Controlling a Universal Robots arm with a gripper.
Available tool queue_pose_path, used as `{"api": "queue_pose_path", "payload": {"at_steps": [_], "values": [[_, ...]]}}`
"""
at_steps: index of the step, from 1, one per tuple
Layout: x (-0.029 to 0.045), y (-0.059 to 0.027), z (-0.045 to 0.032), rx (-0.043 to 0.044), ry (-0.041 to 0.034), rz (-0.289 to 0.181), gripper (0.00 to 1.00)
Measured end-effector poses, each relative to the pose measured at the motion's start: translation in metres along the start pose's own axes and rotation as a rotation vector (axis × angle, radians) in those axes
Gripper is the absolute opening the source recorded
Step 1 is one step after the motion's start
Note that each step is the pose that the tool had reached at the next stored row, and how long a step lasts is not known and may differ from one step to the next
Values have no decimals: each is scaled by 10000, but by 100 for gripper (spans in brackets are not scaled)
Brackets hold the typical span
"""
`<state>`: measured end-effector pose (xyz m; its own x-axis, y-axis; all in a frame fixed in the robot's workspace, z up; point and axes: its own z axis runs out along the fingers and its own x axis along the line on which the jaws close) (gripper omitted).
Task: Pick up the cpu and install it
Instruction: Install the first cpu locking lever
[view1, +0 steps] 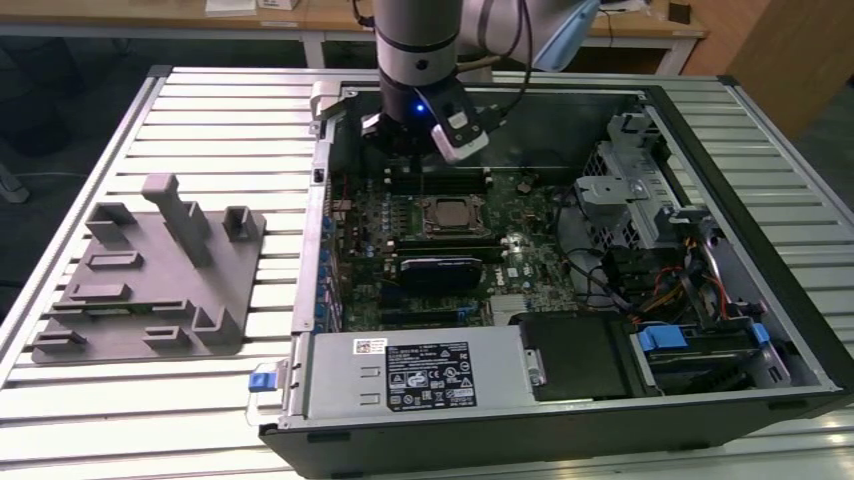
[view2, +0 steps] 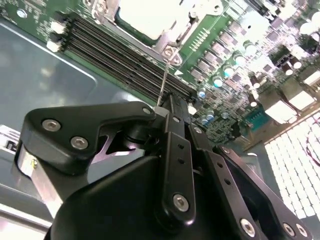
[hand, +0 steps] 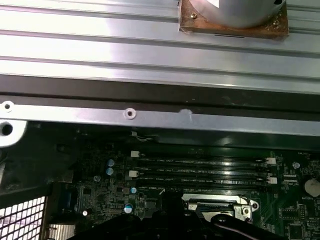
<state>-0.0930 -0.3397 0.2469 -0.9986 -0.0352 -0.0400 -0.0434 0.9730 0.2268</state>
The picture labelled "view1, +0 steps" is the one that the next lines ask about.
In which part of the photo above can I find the wooden desk white frame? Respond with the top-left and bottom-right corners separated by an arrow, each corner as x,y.
0,0 -> 710,76

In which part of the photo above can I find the CPU socket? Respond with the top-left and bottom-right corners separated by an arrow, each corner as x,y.
416,193 -> 495,237

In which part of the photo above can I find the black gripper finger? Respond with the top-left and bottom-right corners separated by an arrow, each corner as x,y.
359,112 -> 409,156

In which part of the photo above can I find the silver power supply unit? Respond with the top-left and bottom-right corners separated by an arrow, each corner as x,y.
277,327 -> 543,427

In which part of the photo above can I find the grey parts rack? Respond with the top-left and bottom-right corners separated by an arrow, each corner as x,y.
29,173 -> 268,366

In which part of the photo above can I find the silver wrist camera black mount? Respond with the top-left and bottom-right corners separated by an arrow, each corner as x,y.
430,87 -> 494,162

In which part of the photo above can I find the black plastic bay cover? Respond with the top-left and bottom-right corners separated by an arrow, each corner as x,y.
516,312 -> 635,402

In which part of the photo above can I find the hard disk in blue carrier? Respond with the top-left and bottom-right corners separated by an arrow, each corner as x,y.
636,324 -> 766,396

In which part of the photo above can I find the silver CPU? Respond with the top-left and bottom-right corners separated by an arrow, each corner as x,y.
427,198 -> 479,227

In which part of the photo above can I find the metal drive cage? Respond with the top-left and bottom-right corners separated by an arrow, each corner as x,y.
572,112 -> 688,251

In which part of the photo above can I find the black graphics card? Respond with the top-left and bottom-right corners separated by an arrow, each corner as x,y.
396,255 -> 487,292

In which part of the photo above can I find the wooden cabinet panel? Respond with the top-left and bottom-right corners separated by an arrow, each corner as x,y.
683,0 -> 854,146

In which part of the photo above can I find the black and silver PC case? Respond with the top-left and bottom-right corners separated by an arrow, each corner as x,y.
256,78 -> 854,479

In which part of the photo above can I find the grey floor stand foot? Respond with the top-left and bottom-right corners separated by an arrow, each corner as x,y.
0,162 -> 29,204

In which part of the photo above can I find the red wire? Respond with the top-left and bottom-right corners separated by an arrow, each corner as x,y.
656,267 -> 732,321

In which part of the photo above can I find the green motherboard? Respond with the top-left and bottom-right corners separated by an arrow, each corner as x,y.
329,169 -> 576,334

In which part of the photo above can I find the silver chipset heatsink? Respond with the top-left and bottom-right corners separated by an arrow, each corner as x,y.
490,294 -> 530,322

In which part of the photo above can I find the black wire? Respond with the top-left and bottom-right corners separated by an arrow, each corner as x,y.
558,187 -> 635,321

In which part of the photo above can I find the yellow wire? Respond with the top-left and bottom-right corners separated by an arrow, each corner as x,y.
639,279 -> 699,311

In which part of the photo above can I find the green RAM stick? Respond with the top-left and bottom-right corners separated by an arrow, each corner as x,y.
83,304 -> 153,318

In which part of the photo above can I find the blue power supply latch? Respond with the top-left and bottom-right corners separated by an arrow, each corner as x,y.
247,363 -> 279,393

